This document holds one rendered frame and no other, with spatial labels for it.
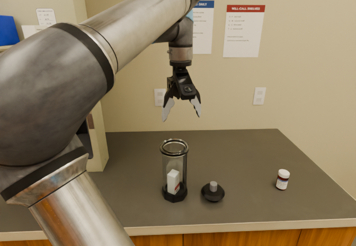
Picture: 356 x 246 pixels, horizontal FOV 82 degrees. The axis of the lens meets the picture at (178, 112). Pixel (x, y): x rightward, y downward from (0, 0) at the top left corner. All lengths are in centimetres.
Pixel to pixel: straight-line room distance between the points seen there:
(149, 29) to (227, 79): 102
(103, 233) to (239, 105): 118
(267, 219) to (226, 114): 73
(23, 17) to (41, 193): 71
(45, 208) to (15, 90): 17
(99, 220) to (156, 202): 54
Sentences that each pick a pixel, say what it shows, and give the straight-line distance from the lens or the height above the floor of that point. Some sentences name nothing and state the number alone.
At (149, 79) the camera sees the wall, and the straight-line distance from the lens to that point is 126.
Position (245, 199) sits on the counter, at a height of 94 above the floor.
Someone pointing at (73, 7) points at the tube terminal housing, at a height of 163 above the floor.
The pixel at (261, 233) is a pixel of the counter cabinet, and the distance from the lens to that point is 95.
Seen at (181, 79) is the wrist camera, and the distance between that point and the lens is 63.
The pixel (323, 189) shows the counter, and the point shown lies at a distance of 110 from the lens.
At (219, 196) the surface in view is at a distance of 85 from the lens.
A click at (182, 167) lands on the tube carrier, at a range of 77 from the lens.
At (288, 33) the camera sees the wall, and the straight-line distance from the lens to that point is 141.
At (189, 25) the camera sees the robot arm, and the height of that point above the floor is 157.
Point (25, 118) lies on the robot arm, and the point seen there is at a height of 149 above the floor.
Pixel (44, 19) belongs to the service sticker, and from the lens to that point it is 90.
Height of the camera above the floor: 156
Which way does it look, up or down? 23 degrees down
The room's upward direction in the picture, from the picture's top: straight up
